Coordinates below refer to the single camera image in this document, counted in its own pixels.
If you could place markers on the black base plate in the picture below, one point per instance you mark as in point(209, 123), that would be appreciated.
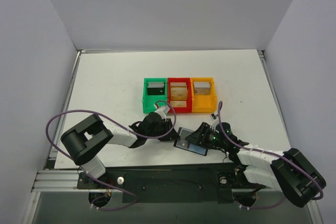
point(221, 182)

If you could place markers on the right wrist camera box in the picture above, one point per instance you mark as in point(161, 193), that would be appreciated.
point(215, 120)

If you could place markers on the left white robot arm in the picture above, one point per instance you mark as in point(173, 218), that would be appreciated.
point(86, 139)

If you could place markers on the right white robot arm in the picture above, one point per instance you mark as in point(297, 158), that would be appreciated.
point(289, 171)

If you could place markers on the orange plastic bin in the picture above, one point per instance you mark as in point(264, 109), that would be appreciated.
point(204, 103)

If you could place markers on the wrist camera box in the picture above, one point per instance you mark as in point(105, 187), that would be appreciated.
point(215, 120)
point(162, 111)

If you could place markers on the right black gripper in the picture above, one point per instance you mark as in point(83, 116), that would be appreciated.
point(202, 135)

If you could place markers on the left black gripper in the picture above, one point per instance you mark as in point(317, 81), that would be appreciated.
point(166, 128)

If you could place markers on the dark grey credit card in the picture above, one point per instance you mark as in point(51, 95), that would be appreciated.
point(182, 142)

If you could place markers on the green plastic bin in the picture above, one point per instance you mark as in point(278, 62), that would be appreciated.
point(148, 101)

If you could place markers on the aluminium frame rail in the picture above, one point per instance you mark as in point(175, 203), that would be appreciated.
point(49, 179)

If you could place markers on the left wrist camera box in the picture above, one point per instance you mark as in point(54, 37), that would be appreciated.
point(162, 111)

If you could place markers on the black leather card holder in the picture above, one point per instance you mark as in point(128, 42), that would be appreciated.
point(180, 148)

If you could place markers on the black card stack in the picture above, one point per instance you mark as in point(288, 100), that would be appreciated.
point(155, 88)

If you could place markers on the blue credit card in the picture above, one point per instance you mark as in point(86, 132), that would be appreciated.
point(197, 149)

